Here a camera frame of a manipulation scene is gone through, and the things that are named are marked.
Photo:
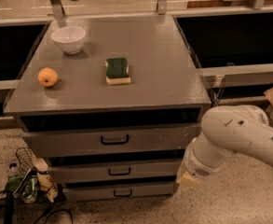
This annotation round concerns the grey top drawer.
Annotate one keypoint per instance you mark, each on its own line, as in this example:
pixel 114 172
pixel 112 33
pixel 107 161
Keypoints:
pixel 110 141

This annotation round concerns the grey drawer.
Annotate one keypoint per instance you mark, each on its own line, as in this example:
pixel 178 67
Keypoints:
pixel 110 141
pixel 114 171
pixel 121 191

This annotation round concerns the green yellow sponge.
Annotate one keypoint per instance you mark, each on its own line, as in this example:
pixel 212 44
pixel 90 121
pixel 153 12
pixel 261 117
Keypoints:
pixel 117 71

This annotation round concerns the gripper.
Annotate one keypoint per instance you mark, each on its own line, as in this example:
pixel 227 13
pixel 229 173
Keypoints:
pixel 194 167

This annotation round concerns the black wire basket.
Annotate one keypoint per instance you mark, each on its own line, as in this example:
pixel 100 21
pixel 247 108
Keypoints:
pixel 25 158

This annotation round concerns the grey middle drawer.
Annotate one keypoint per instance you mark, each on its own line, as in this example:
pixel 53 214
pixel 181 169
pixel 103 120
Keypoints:
pixel 114 171

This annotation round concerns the orange fruit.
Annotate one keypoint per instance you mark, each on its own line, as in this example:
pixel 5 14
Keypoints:
pixel 47 77

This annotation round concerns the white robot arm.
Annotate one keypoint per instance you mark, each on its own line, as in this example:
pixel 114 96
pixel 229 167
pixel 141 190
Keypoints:
pixel 226 131

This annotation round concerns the grey bottom drawer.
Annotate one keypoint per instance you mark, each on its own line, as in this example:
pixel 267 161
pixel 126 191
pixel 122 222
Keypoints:
pixel 121 191

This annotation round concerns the grey drawer cabinet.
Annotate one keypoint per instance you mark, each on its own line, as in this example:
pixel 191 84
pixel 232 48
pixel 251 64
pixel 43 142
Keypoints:
pixel 113 120

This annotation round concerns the metal bracket left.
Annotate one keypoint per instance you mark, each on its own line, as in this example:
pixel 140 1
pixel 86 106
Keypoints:
pixel 57 9

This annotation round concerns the clear plastic bottle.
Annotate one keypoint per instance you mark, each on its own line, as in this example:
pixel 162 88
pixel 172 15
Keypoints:
pixel 13 170

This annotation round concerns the green snack bag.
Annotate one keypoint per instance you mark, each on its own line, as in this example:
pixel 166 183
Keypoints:
pixel 31 189

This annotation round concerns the white ceramic bowl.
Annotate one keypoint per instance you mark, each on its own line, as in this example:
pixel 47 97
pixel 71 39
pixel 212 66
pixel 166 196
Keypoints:
pixel 70 39

